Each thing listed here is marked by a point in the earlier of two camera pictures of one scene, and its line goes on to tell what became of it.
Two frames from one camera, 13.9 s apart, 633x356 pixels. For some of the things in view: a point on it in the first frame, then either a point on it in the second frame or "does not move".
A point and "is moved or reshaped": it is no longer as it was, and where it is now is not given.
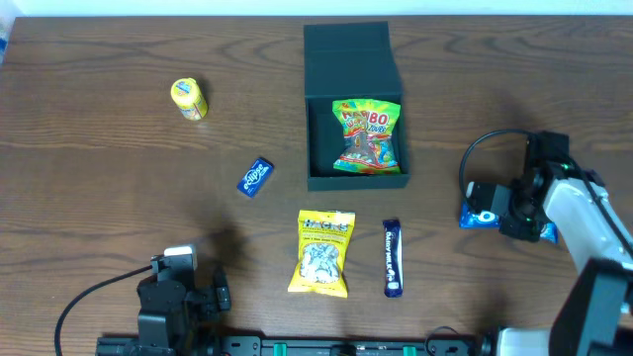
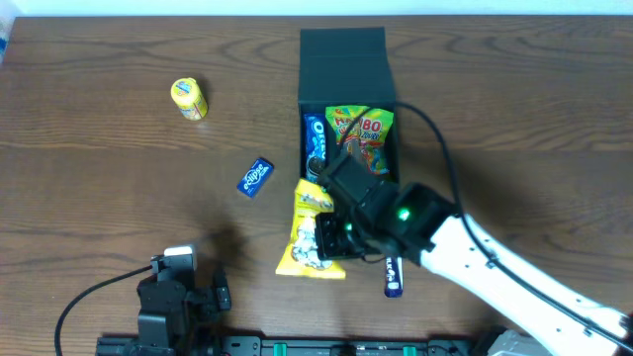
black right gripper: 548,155 -> 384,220
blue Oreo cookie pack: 486,220 -> 316,145
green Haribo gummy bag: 367,144 is moved or reshaped
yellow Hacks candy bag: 323,240 is moved or reshaped
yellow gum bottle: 187,96 does not move
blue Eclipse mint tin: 254,178 does not move
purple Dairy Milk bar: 393,258 does not move
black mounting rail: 290,345 does not move
